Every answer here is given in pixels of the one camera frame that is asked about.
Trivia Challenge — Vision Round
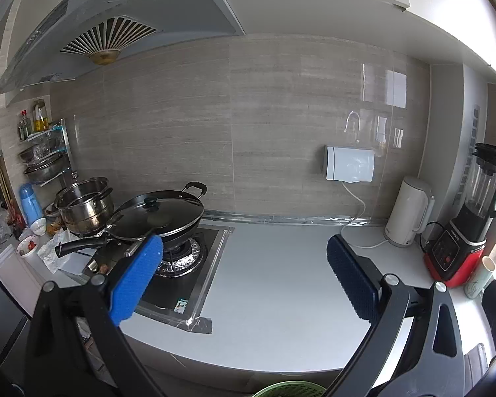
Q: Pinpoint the foil burner ring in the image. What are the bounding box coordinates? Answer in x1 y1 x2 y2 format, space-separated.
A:
155 238 206 278

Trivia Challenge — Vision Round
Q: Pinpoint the white bowl with red food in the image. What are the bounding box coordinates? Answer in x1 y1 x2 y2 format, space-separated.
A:
16 235 40 257

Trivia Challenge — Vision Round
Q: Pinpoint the dark glass bottle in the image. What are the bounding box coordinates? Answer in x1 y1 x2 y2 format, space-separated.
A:
19 110 32 142

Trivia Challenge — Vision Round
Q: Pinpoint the steel bowl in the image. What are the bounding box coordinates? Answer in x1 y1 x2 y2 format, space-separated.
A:
24 158 67 184
19 143 63 164

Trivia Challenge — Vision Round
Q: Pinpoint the black pan handle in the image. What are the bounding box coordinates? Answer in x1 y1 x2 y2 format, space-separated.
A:
55 238 108 257

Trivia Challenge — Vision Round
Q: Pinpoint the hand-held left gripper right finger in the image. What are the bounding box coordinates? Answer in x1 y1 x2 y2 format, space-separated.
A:
326 234 469 397

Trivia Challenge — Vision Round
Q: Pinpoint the white power cable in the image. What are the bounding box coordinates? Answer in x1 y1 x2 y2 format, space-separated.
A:
340 111 392 251

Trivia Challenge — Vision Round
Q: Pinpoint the grey range hood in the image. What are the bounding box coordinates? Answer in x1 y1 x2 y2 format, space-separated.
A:
0 0 247 96

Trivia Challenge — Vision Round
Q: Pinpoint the yellow oil bottle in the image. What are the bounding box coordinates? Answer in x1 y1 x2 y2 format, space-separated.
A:
33 100 51 133

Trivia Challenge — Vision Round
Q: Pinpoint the grey cabinet drawer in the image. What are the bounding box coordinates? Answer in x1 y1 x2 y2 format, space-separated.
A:
0 265 30 381

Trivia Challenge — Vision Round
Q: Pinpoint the black wok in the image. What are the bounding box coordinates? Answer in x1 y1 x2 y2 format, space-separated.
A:
113 181 208 253

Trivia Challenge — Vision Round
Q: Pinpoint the red black blender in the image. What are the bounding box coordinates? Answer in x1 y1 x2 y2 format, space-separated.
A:
423 143 496 290

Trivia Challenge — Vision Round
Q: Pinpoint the glass wok lid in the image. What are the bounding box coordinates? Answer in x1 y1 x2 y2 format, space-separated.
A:
107 196 204 241

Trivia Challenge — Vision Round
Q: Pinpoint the white electric kettle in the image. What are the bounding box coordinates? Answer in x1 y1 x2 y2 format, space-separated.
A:
385 176 435 249

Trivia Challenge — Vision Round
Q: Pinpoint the pale patterned cup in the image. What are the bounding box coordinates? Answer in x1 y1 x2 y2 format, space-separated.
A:
465 255 496 299

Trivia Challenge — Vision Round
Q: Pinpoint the white paper sheet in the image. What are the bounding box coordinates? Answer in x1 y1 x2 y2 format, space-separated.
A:
37 229 94 276

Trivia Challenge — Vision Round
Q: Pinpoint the white wall box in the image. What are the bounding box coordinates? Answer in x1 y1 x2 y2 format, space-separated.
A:
325 145 375 184

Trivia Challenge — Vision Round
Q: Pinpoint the black power cable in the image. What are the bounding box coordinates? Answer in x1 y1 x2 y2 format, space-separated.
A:
421 221 445 253

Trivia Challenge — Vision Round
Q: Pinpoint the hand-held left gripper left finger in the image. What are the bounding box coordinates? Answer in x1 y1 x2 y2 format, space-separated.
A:
24 234 166 397

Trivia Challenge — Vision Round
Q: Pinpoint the metal wall rack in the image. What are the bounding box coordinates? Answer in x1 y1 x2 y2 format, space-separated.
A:
17 118 73 187

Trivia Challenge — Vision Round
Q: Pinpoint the green plastic bin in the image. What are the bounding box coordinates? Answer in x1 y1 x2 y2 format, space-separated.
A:
252 380 328 397

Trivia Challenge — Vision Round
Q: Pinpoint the gas stove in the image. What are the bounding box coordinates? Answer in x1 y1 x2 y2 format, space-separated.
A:
82 222 236 329

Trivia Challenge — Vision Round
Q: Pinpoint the stainless steel pot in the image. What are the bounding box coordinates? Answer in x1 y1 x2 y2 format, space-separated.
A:
54 177 116 237

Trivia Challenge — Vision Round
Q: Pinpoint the blue thermos bottle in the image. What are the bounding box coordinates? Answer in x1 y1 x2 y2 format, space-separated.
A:
19 183 44 226

